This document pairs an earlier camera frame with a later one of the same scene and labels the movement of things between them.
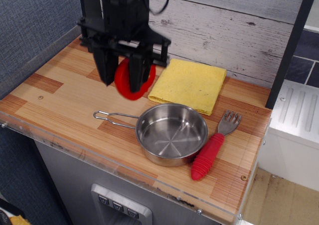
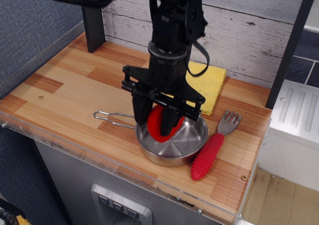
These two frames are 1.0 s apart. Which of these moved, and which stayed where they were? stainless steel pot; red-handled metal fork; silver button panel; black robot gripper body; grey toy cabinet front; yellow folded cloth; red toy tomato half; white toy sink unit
Moved: black robot gripper body; red toy tomato half
Stayed: white toy sink unit; yellow folded cloth; stainless steel pot; red-handled metal fork; silver button panel; grey toy cabinet front
